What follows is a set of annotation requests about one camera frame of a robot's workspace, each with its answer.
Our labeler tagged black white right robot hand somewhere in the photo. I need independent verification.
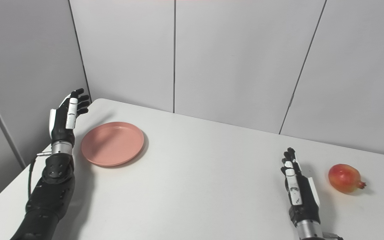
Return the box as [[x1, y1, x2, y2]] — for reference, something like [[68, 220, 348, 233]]
[[280, 147, 322, 227]]

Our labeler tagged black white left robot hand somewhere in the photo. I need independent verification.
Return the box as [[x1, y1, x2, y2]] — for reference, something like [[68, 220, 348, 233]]
[[49, 88, 91, 147]]

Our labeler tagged red yellow pomegranate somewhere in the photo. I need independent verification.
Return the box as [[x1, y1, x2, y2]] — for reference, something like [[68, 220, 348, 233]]
[[328, 163, 367, 194]]

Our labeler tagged pink round plate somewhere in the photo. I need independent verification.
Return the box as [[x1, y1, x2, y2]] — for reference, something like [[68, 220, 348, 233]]
[[80, 121, 145, 167]]

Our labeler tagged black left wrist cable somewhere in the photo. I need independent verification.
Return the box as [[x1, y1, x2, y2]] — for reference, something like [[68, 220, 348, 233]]
[[28, 152, 52, 200]]

